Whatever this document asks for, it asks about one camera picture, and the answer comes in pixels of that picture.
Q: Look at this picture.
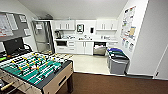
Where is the white two-door sink cabinet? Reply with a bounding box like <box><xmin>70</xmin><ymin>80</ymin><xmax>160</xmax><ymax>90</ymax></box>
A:
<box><xmin>75</xmin><ymin>40</ymin><xmax>95</xmax><ymax>56</ymax></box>

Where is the steel paper towel dispenser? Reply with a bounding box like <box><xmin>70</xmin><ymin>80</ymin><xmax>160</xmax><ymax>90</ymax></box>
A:
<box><xmin>76</xmin><ymin>23</ymin><xmax>85</xmax><ymax>34</ymax></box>

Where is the white wide base drawer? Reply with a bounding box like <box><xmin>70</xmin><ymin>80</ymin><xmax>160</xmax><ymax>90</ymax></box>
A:
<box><xmin>55</xmin><ymin>46</ymin><xmax>68</xmax><ymax>54</ymax></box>

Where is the black built-in microwave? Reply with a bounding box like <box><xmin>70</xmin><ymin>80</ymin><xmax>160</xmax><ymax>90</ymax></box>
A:
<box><xmin>55</xmin><ymin>40</ymin><xmax>68</xmax><ymax>47</ymax></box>

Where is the blue lidded waste bin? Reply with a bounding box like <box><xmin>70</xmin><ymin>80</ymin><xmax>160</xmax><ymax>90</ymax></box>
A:
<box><xmin>106</xmin><ymin>47</ymin><xmax>125</xmax><ymax>56</ymax></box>

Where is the grey dark-lidded waste bin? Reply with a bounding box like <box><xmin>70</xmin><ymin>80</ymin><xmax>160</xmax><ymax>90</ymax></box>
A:
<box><xmin>108</xmin><ymin>53</ymin><xmax>131</xmax><ymax>76</ymax></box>

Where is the stainless steel refrigerator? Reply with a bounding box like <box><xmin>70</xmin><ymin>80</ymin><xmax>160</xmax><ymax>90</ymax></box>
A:
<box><xmin>31</xmin><ymin>20</ymin><xmax>56</xmax><ymax>56</ymax></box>

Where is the white paper notice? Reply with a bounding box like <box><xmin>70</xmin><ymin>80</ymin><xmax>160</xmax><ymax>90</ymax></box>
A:
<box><xmin>35</xmin><ymin>23</ymin><xmax>44</xmax><ymax>30</ymax></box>

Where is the green foosball table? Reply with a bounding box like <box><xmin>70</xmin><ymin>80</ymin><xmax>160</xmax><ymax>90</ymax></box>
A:
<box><xmin>0</xmin><ymin>51</ymin><xmax>75</xmax><ymax>94</ymax></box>

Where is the black laptop screen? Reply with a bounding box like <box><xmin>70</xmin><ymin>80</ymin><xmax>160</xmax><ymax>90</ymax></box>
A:
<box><xmin>2</xmin><ymin>36</ymin><xmax>26</xmax><ymax>56</ymax></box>

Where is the white room door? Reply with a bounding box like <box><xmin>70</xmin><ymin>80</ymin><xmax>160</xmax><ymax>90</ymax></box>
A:
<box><xmin>154</xmin><ymin>43</ymin><xmax>168</xmax><ymax>81</ymax></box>

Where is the white upper wall cabinet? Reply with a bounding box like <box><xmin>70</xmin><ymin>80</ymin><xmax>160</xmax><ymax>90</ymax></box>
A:
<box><xmin>53</xmin><ymin>19</ymin><xmax>77</xmax><ymax>31</ymax></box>
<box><xmin>95</xmin><ymin>19</ymin><xmax>119</xmax><ymax>31</ymax></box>

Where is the large red-edged wall poster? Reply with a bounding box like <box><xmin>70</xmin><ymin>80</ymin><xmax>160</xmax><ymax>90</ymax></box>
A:
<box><xmin>120</xmin><ymin>5</ymin><xmax>137</xmax><ymax>39</ymax></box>

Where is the framed wall board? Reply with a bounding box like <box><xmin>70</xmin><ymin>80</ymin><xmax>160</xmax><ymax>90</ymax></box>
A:
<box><xmin>0</xmin><ymin>11</ymin><xmax>33</xmax><ymax>43</ymax></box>

